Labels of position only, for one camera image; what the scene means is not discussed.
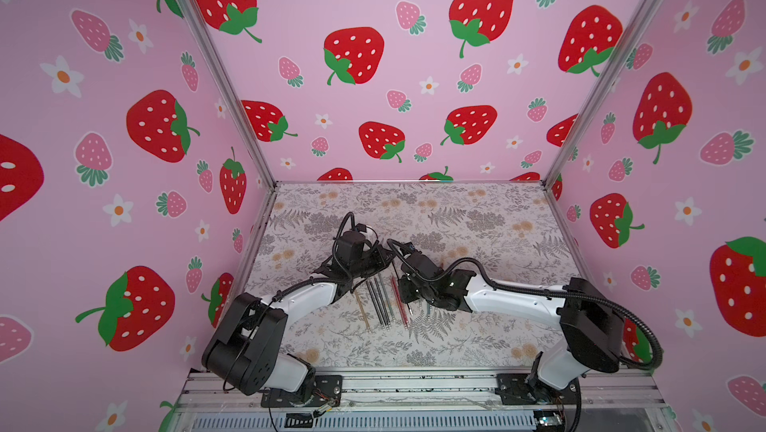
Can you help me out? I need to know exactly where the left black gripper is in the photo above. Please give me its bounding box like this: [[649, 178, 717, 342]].
[[347, 245, 396, 282]]

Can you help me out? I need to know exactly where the yellow pencil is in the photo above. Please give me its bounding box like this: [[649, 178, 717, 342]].
[[353, 290, 372, 333]]

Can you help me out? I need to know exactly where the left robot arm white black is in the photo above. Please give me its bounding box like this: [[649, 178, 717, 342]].
[[201, 212, 394, 404]]

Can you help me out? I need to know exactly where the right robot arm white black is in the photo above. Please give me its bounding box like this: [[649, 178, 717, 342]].
[[387, 240, 663, 392]]

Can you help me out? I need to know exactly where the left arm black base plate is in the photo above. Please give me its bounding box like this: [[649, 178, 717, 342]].
[[261, 375, 343, 408]]

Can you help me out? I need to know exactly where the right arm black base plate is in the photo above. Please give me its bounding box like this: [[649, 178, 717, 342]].
[[495, 373, 578, 406]]

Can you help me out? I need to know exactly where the aluminium frame rail base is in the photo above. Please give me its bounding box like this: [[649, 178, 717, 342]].
[[163, 367, 681, 431]]

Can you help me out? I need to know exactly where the left aluminium corner post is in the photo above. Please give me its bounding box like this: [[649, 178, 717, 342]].
[[176, 0, 276, 191]]

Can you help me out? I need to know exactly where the aluminium corner post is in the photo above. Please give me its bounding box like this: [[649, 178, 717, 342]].
[[542, 0, 664, 194], [176, 0, 276, 191]]

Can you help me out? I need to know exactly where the right aluminium corner post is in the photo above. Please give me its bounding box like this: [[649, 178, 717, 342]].
[[542, 0, 664, 194]]

